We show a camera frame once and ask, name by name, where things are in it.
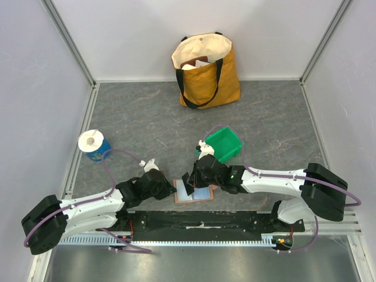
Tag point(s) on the blue white tissue roll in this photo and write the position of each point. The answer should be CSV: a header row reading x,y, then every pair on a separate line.
x,y
94,145

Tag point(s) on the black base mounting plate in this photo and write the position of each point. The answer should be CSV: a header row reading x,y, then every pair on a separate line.
x,y
202,225

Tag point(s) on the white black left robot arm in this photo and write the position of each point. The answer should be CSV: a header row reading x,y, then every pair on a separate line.
x,y
52,220

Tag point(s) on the mustard yellow tote bag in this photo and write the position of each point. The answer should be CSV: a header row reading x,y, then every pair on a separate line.
x,y
213,85

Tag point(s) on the white paper in bag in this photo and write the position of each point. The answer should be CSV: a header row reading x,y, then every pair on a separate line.
x,y
201,63

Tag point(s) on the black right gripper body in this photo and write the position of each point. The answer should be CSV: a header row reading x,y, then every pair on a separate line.
x,y
194,178

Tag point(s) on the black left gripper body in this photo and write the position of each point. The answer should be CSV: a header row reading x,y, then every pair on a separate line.
x,y
161,191

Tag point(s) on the pink leather card holder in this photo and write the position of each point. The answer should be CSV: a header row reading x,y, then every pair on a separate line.
x,y
199,194

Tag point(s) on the right aluminium frame post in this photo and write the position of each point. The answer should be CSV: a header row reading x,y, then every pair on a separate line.
x,y
325,39

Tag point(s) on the grey slotted cable duct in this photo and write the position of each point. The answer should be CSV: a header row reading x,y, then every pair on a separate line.
x,y
97,239

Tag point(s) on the left aluminium frame post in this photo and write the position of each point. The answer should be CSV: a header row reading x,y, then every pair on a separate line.
x,y
68,40

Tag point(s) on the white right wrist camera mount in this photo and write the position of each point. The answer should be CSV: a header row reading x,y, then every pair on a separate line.
x,y
204,149

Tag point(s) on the green plastic bin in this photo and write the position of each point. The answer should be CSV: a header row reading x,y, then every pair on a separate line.
x,y
225,142

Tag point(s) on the aluminium frame post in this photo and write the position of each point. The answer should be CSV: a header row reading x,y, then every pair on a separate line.
x,y
325,39
68,40

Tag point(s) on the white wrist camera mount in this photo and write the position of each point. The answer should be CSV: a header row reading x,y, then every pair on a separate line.
x,y
204,149
151,164

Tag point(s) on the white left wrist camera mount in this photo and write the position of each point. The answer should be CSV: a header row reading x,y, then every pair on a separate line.
x,y
151,164

